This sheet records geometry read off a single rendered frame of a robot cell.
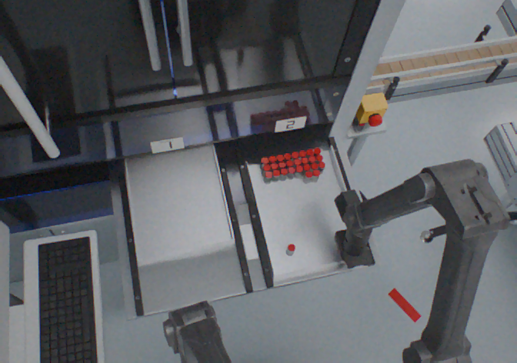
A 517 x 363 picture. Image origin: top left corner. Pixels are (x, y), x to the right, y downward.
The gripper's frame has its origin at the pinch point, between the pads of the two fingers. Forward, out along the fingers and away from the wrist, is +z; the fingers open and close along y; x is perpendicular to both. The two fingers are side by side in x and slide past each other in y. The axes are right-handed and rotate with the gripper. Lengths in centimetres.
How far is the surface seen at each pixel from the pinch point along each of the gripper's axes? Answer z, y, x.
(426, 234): 83, 38, -64
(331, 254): 2.5, 4.1, 2.8
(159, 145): -18, 36, 43
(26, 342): 10, 2, 86
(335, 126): -11.0, 36.9, -7.2
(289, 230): 0.9, 13.0, 12.5
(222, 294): 3.2, -0.3, 34.2
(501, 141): 31, 48, -84
